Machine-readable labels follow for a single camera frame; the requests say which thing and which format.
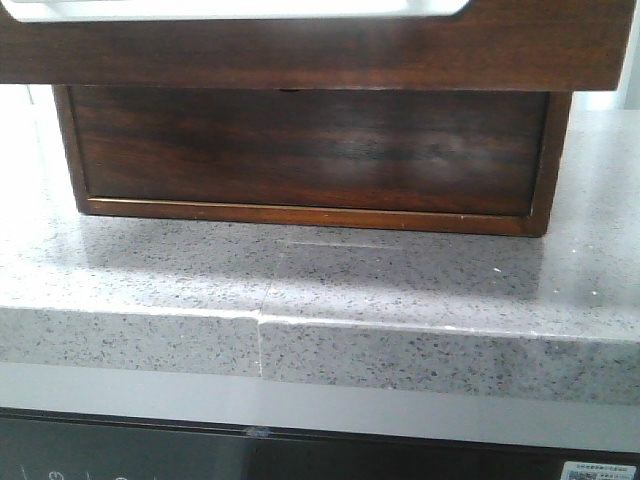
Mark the wooden drawer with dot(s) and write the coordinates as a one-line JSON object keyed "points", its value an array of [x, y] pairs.
{"points": [[453, 152], [488, 45]]}

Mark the dark wooden drawer cabinet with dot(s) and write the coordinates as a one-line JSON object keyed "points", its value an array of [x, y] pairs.
{"points": [[534, 223]]}

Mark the white QR code sticker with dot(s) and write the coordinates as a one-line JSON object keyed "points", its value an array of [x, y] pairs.
{"points": [[597, 471]]}

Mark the black glass appliance panel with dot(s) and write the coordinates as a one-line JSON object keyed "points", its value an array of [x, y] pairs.
{"points": [[54, 445]]}

